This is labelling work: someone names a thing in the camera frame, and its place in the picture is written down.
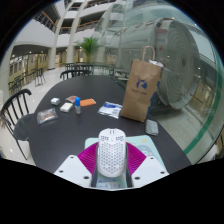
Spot clear plastic packet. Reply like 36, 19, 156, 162
36, 107, 59, 125

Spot group of dark chairs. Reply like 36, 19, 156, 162
8, 67, 47, 94

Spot brown paper bag with handles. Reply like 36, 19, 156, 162
119, 45, 164, 123

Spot grey soft pouch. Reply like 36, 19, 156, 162
144, 119, 160, 137

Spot white perforated computer mouse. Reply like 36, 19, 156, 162
96, 127, 127, 178

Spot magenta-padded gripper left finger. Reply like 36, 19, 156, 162
53, 142, 100, 188

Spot black spindle-back chair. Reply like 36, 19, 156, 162
0, 88, 34, 161

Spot brown flat packet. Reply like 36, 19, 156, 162
65, 95, 79, 104

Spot large grey cylindrical exhibit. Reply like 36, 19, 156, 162
109, 16, 202, 111

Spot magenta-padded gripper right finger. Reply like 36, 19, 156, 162
125, 142, 170, 188

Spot potted green palm plant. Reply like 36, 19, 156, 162
75, 36, 103, 64

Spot orange flat card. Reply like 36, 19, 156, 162
79, 98, 97, 108

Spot white rectangular box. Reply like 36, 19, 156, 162
59, 102, 74, 113

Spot group of black chairs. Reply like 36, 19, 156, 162
64, 62, 113, 76

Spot small blue-capped bottle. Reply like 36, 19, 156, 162
74, 96, 82, 115

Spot white and blue packet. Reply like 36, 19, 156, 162
97, 101, 123, 120

